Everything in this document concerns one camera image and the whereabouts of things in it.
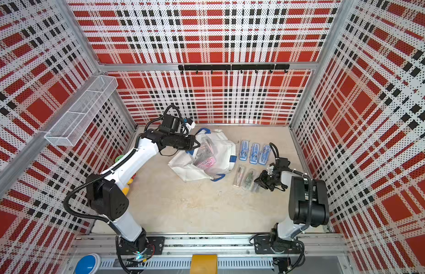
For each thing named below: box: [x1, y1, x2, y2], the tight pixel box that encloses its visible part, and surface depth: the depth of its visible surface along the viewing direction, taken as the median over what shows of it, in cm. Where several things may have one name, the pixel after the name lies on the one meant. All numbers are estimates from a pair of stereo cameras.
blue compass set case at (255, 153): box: [249, 142, 260, 165], surface depth 107 cm
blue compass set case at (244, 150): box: [239, 139, 250, 162], surface depth 109 cm
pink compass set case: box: [197, 156, 217, 171], surface depth 100 cm
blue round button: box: [74, 252, 102, 274], surface depth 70 cm
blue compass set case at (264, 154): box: [258, 144, 271, 165], surface depth 106 cm
